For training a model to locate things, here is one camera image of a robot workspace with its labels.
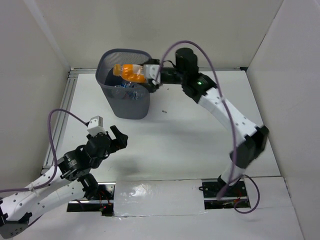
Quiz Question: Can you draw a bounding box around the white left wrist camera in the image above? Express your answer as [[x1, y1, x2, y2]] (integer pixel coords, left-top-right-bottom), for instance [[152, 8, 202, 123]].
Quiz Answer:
[[87, 116, 106, 137]]

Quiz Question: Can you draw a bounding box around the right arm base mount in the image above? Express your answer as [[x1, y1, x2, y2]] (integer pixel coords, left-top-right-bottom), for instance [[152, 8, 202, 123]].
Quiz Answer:
[[201, 177, 251, 210]]

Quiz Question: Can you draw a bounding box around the blue cap plastic bottle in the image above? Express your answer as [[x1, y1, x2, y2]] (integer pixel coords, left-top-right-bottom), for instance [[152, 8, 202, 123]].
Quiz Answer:
[[123, 91, 145, 101]]

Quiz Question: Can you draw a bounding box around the crushed blue label bottle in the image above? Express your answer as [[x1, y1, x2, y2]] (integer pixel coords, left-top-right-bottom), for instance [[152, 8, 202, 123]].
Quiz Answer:
[[115, 80, 136, 88]]

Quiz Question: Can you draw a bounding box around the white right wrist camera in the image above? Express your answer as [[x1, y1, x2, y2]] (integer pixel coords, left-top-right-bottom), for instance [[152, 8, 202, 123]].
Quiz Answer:
[[143, 64, 161, 86]]

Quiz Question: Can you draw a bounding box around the grey mesh waste bin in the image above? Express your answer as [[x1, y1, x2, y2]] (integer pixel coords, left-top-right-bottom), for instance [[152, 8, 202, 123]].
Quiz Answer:
[[95, 48, 151, 120]]

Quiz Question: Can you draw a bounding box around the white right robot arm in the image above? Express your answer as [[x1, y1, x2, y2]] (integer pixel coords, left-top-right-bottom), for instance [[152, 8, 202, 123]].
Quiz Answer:
[[142, 47, 269, 199]]

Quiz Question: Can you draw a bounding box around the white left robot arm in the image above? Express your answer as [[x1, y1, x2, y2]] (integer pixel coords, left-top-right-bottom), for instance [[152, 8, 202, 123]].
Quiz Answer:
[[0, 125, 128, 239]]

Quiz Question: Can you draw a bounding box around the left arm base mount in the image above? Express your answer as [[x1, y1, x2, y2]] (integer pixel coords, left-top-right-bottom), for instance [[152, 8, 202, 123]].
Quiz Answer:
[[66, 182, 116, 217]]

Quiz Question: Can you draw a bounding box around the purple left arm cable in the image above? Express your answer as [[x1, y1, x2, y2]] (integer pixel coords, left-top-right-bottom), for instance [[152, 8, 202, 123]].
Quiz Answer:
[[0, 108, 90, 226]]

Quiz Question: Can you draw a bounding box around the small orange juice bottle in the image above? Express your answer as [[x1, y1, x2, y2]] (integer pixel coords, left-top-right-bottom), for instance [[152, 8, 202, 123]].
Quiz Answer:
[[112, 64, 147, 84]]

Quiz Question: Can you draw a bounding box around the aluminium frame rail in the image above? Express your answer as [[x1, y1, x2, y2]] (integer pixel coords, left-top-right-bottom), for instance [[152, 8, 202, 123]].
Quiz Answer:
[[42, 66, 248, 170]]

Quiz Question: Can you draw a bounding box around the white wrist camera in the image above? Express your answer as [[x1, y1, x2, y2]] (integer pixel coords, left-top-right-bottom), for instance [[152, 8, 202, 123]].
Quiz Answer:
[[87, 116, 106, 137], [143, 64, 161, 86]]

